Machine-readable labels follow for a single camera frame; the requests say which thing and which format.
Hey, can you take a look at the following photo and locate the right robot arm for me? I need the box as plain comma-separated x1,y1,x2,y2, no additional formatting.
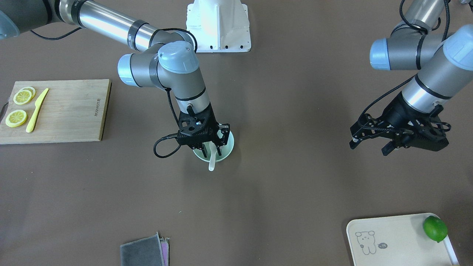
1,0,234,160

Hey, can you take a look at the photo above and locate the lemon slice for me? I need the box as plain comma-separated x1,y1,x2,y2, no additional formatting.
13,90,33,105
5,109,28,128
21,86,37,98

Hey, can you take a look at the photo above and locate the bamboo cutting board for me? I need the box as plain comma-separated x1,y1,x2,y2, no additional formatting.
0,79,112,144

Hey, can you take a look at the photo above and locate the white ceramic spoon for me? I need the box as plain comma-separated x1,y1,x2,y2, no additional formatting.
208,142,217,171

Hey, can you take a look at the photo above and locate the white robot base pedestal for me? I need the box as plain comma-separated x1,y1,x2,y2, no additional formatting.
186,0,252,53

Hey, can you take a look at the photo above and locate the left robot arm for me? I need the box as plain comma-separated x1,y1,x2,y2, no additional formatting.
350,0,473,156

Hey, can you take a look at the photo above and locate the green lime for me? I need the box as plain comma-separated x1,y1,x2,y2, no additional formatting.
423,215,448,243

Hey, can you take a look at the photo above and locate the light green bowl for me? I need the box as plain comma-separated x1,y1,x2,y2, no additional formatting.
193,131,234,163

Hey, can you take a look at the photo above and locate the yellow plastic knife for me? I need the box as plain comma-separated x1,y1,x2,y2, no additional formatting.
25,88,49,133

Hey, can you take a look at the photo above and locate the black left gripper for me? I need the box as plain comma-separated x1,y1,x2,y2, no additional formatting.
349,93,451,156

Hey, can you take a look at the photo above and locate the grey folded cloth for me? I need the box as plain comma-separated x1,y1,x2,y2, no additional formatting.
120,232,170,266

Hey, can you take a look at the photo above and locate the cream serving tray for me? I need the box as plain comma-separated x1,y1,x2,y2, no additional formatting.
346,213,459,266

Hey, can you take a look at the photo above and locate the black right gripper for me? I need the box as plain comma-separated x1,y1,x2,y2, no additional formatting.
176,104,230,158

